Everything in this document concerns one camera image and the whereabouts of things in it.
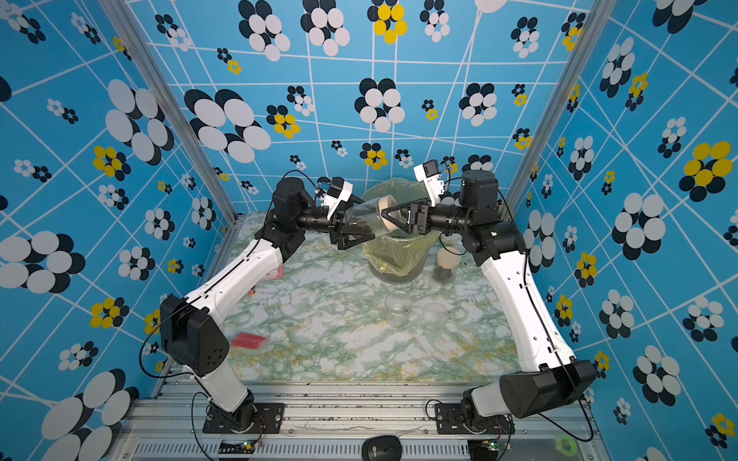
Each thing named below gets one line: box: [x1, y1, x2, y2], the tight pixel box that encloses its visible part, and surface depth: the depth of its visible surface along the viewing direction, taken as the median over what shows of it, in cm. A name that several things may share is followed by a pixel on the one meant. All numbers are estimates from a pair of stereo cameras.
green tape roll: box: [554, 435, 578, 458], surface depth 72 cm
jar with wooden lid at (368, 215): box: [344, 194, 398, 236], surface depth 63 cm
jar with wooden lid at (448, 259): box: [432, 246, 462, 285], surface depth 96 cm
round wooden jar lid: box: [377, 194, 402, 231], surface depth 61 cm
